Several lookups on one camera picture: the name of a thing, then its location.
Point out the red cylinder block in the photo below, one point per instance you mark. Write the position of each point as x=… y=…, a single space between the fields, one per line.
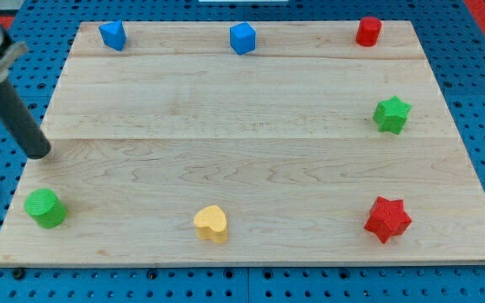
x=368 y=31

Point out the green cylinder block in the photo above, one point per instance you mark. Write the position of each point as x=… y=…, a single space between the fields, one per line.
x=45 y=208

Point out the blue cube block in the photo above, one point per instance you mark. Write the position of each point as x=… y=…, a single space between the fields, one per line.
x=242 y=38

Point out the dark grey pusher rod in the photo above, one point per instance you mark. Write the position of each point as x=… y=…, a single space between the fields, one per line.
x=20 y=123

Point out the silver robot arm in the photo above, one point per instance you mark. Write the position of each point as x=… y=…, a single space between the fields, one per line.
x=10 y=51

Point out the yellow heart block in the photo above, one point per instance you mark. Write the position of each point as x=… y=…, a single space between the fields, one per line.
x=211 y=224

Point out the blue triangular prism block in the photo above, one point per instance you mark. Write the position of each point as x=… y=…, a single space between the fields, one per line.
x=113 y=35

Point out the wooden board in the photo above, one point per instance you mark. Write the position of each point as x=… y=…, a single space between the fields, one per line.
x=282 y=139

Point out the green star block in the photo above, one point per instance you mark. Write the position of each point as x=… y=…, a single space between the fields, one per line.
x=391 y=115

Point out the red star block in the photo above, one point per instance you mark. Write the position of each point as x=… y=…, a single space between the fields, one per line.
x=387 y=218

